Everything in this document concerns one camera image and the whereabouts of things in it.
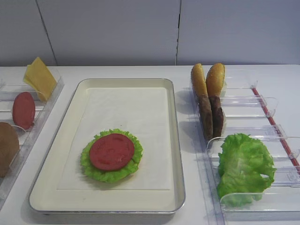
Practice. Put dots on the white paper tray liner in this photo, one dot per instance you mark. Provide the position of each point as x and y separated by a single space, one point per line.
141 111

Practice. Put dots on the red tomato slice in rack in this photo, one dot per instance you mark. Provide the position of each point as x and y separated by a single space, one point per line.
23 110

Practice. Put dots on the red tomato slice on tray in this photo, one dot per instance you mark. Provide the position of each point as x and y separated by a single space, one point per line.
111 152

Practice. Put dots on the brown bun in left rack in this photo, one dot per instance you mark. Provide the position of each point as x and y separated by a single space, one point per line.
9 146

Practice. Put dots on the clear acrylic rack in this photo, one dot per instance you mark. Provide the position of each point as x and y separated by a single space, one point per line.
246 111
27 138

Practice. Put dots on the brown meat patty in rack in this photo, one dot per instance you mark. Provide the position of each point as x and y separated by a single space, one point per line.
217 115

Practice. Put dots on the yellow cheese slices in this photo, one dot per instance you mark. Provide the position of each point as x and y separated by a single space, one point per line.
39 77

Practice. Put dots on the cream metal tray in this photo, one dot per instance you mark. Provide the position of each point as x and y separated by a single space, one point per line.
46 197

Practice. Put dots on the large green lettuce leaf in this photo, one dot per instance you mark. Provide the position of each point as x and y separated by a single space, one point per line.
246 169

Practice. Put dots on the green lettuce leaf on tray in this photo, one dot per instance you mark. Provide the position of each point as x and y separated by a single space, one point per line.
111 176

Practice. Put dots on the clear acrylic right rack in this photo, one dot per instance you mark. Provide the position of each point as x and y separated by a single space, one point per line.
246 111

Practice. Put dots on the right bun half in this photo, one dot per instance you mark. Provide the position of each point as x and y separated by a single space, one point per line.
215 79

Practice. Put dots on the brown meat patty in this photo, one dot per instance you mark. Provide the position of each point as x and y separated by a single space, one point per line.
217 115
206 116

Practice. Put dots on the clear acrylic left rack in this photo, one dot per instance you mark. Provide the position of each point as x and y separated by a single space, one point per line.
27 138

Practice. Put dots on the left bun half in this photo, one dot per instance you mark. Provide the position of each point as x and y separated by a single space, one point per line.
198 80

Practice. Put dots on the bun half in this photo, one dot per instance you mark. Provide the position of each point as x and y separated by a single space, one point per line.
198 80
215 79

